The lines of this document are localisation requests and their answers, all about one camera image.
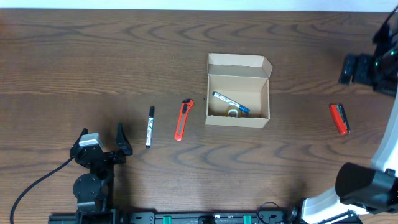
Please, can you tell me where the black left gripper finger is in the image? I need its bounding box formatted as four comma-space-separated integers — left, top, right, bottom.
116, 123, 133, 156
73, 128, 88, 147

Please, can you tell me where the black whiteboard marker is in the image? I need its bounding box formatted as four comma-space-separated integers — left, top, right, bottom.
146, 106, 155, 149

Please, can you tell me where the red black stapler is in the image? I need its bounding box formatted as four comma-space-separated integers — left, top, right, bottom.
329, 103, 350, 135

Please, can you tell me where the blue whiteboard marker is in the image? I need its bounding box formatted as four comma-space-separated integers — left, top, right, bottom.
212, 91, 250, 114

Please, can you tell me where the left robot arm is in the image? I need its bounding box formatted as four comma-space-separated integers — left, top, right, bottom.
70, 123, 132, 223

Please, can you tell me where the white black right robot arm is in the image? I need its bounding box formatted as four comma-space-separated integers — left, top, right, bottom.
287, 9, 397, 223

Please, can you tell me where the orange utility knife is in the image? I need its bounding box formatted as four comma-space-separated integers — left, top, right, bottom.
174, 99, 194, 141

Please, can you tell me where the open cardboard box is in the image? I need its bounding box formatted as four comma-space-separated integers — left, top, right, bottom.
205, 53, 273, 128

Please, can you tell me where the brown packing tape roll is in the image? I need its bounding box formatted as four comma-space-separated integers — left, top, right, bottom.
225, 106, 243, 118

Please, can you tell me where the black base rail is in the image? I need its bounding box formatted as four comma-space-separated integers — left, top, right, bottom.
48, 208, 361, 224

